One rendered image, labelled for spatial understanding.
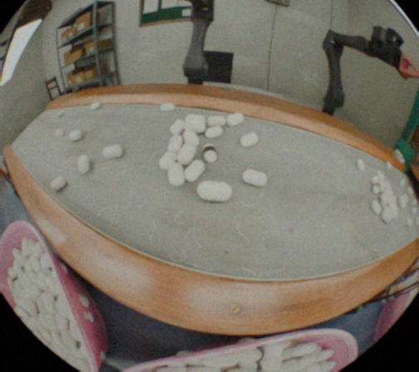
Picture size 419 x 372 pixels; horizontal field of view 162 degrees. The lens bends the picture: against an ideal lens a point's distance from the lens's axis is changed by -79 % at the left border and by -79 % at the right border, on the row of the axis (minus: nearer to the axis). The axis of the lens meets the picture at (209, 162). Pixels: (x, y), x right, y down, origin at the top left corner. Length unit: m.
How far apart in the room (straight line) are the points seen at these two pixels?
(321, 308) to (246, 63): 2.24
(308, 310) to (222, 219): 0.14
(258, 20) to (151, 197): 2.21
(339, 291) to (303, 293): 0.05
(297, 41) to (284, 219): 2.29
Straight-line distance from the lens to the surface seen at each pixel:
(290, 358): 0.24
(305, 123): 0.39
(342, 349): 0.26
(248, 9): 2.26
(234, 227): 0.17
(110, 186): 0.23
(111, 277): 0.15
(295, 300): 0.16
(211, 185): 0.17
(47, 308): 0.26
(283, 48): 2.30
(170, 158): 0.21
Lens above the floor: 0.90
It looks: 45 degrees down
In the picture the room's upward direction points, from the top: 4 degrees clockwise
